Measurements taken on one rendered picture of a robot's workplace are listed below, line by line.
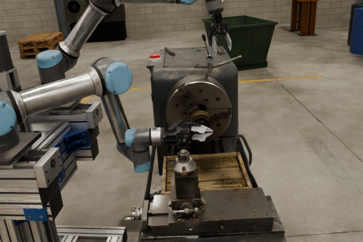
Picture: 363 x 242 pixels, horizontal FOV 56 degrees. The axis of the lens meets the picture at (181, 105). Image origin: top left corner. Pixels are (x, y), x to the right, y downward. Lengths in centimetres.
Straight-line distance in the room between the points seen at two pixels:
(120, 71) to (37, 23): 1104
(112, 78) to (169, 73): 56
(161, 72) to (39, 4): 1053
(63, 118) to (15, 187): 50
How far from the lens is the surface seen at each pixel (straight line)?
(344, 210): 292
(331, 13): 1271
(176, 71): 175
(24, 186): 136
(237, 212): 118
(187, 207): 113
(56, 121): 177
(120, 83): 126
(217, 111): 160
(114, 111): 146
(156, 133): 141
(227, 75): 175
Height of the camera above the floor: 170
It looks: 21 degrees down
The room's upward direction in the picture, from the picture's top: 4 degrees counter-clockwise
